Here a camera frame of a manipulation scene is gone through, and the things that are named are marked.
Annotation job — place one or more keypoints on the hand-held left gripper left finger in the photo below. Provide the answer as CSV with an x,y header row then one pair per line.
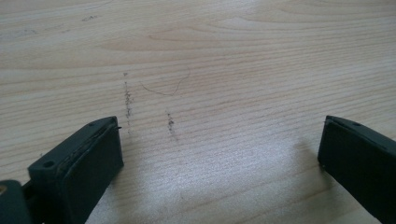
x,y
81,168

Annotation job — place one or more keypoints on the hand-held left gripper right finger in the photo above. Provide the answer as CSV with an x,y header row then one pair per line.
x,y
358,161

